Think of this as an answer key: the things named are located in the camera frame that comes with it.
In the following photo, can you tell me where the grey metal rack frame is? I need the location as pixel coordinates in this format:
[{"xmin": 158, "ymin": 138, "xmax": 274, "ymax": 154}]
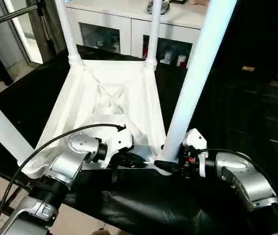
[{"xmin": 0, "ymin": 0, "xmax": 65, "ymax": 85}]

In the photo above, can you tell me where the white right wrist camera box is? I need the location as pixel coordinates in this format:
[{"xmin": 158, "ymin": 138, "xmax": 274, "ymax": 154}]
[{"xmin": 182, "ymin": 128, "xmax": 209, "ymax": 178}]

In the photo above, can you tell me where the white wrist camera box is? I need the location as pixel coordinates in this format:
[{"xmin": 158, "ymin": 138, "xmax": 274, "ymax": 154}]
[
  {"xmin": 100, "ymin": 126, "xmax": 134, "ymax": 168},
  {"xmin": 182, "ymin": 128, "xmax": 209, "ymax": 178}
]

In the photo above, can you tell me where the black work mat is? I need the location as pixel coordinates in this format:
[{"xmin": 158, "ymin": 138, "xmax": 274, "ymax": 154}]
[{"xmin": 0, "ymin": 45, "xmax": 278, "ymax": 235}]

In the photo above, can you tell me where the white plastic table top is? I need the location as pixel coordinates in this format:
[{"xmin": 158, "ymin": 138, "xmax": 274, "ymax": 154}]
[{"xmin": 21, "ymin": 59, "xmax": 172, "ymax": 180}]

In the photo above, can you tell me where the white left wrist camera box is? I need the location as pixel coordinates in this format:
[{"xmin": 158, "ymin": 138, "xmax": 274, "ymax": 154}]
[{"xmin": 100, "ymin": 126, "xmax": 134, "ymax": 168}]

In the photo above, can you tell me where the white plastic table leg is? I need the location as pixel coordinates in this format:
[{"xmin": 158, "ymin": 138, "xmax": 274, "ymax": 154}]
[
  {"xmin": 144, "ymin": 0, "xmax": 163, "ymax": 70},
  {"xmin": 156, "ymin": 0, "xmax": 238, "ymax": 168},
  {"xmin": 55, "ymin": 0, "xmax": 84, "ymax": 67},
  {"xmin": 0, "ymin": 90, "xmax": 35, "ymax": 165}
]

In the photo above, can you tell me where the grey crumpled bundle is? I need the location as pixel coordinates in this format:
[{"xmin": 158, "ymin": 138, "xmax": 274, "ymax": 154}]
[{"xmin": 147, "ymin": 0, "xmax": 170, "ymax": 14}]

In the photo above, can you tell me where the white glass-door cabinet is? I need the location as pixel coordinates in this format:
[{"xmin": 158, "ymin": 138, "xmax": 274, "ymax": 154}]
[{"xmin": 63, "ymin": 0, "xmax": 211, "ymax": 67}]

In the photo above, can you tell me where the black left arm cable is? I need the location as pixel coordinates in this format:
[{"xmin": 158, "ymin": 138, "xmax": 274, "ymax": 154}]
[{"xmin": 0, "ymin": 123, "xmax": 128, "ymax": 235}]

